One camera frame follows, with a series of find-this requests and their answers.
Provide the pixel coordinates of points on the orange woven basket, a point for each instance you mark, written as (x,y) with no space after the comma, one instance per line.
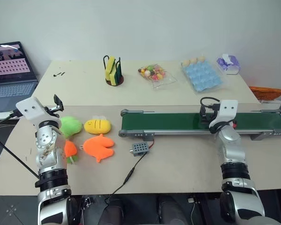
(265,92)

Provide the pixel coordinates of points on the blue egg tray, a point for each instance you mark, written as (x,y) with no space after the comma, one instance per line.
(202,77)

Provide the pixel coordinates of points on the green conveyor belt grey frame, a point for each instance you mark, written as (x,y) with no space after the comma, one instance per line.
(168,122)

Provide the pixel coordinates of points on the purple white tissue pack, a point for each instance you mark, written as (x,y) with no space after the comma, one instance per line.
(229,63)

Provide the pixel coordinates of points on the grey laptop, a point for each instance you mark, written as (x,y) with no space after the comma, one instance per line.
(9,77)

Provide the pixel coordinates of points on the grey control box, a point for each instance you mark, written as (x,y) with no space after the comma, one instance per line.
(138,149)

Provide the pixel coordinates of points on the clear bag of colourful candies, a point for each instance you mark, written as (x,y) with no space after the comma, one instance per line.
(154,73)

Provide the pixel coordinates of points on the yellow green sponge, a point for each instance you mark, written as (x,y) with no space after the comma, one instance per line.
(110,68)
(113,78)

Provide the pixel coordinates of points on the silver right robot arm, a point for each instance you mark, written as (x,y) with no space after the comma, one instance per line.
(233,150)

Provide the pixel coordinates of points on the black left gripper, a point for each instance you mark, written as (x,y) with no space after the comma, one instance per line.
(52,112)

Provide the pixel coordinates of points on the orange carrot plush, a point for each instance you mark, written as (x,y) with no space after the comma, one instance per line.
(69,150)

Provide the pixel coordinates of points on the green plush toy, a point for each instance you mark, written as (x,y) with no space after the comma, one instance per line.
(69,126)

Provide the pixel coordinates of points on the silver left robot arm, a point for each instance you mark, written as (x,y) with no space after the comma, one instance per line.
(46,150)

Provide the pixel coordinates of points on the beige egg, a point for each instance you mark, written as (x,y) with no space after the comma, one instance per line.
(193,60)
(186,62)
(201,57)

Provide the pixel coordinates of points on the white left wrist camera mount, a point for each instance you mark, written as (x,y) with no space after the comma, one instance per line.
(31,109)

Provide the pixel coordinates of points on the yellow plush toy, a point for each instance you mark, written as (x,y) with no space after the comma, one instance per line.
(97,125)

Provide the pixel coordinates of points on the orange fish plush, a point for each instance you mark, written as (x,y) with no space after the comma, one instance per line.
(98,146)

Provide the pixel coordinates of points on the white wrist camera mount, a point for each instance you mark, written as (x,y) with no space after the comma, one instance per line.
(227,111)
(31,109)

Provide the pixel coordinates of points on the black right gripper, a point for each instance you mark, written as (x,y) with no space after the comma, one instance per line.
(207,118)

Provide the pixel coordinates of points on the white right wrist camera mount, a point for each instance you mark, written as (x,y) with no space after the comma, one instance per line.
(227,111)

